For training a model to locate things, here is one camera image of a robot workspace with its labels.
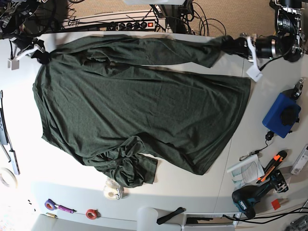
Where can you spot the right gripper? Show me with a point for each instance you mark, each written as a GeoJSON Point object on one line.
{"type": "Point", "coordinates": [26, 46]}

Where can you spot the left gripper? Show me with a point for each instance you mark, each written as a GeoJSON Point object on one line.
{"type": "Point", "coordinates": [265, 48]}

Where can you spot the dark green t-shirt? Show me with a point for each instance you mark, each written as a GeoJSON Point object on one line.
{"type": "Point", "coordinates": [106, 102]}

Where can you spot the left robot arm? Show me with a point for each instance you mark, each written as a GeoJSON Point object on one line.
{"type": "Point", "coordinates": [287, 43]}

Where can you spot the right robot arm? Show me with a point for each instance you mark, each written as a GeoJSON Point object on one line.
{"type": "Point", "coordinates": [14, 14]}

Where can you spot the metal clip pulley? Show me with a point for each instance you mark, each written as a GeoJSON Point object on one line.
{"type": "Point", "coordinates": [297, 90]}

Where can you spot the blue box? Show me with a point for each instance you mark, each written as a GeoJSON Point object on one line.
{"type": "Point", "coordinates": [272, 120]}

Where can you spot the black knob on box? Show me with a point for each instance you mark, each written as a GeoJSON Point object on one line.
{"type": "Point", "coordinates": [289, 116]}

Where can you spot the grey remote panel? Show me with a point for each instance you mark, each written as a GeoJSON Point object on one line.
{"type": "Point", "coordinates": [3, 137]}

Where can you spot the grey usb hub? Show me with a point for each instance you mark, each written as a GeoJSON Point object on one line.
{"type": "Point", "coordinates": [14, 162]}

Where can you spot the silver carabiner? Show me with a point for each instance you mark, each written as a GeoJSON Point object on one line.
{"type": "Point", "coordinates": [242, 158]}

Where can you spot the orange black utility knife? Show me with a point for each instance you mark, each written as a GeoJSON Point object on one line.
{"type": "Point", "coordinates": [272, 165]}

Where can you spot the black power strip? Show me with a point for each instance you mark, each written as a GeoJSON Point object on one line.
{"type": "Point", "coordinates": [132, 26]}

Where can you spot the white paper booklet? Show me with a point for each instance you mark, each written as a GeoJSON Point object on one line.
{"type": "Point", "coordinates": [246, 171]}

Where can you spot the white masking tape roll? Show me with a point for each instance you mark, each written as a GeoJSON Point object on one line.
{"type": "Point", "coordinates": [7, 178]}

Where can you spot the purple tape roll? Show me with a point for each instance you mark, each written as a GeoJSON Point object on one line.
{"type": "Point", "coordinates": [50, 205]}

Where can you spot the red square sticker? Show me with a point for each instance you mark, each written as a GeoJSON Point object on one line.
{"type": "Point", "coordinates": [276, 204]}

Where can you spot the purple pen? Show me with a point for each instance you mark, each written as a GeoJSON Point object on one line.
{"type": "Point", "coordinates": [65, 209]}

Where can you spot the red tape roll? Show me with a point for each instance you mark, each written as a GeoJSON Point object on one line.
{"type": "Point", "coordinates": [92, 214]}

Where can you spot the white plastic tube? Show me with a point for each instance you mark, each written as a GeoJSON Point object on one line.
{"type": "Point", "coordinates": [147, 219]}

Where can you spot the teal cordless drill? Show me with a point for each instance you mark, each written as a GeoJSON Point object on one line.
{"type": "Point", "coordinates": [246, 197]}

